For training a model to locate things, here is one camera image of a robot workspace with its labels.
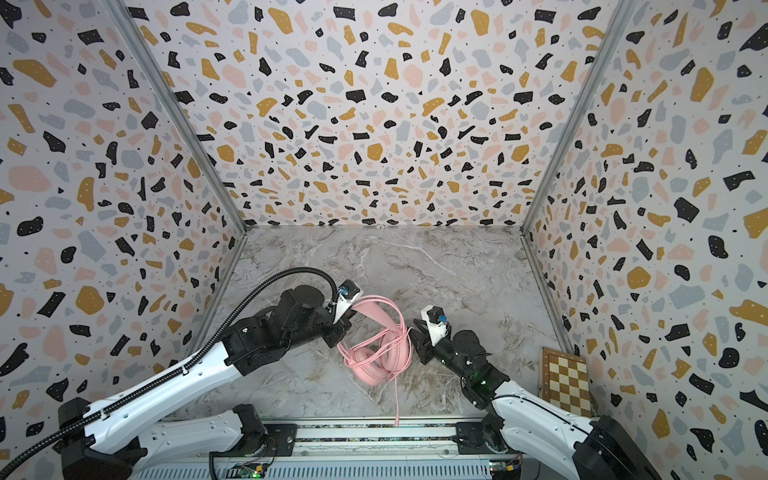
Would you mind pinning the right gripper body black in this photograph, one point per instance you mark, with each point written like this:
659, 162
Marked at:
424, 339

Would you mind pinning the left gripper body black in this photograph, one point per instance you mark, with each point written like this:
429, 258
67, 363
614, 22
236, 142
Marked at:
335, 332

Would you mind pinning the pink headphones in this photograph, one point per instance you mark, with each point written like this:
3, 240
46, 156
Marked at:
383, 357

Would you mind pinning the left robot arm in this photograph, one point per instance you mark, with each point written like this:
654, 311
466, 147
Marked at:
131, 434

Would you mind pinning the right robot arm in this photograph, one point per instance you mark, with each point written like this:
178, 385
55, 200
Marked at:
576, 447

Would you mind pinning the wooden chessboard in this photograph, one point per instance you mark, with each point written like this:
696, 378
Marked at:
564, 382

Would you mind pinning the right circuit board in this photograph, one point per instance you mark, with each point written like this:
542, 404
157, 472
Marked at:
505, 470

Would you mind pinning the circuit board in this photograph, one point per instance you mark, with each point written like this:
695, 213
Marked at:
505, 470
249, 471

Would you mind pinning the left circuit board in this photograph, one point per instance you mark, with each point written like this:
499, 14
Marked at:
249, 471

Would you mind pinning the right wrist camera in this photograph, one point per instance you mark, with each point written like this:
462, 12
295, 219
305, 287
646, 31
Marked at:
436, 323

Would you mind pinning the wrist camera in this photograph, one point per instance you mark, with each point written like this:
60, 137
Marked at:
348, 294
436, 323

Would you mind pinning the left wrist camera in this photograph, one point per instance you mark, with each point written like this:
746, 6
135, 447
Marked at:
348, 294

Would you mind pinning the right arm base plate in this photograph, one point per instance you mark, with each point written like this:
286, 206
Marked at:
478, 437

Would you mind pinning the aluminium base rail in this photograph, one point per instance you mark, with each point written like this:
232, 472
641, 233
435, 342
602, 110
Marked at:
319, 441

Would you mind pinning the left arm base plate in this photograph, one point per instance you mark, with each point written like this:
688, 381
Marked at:
271, 440

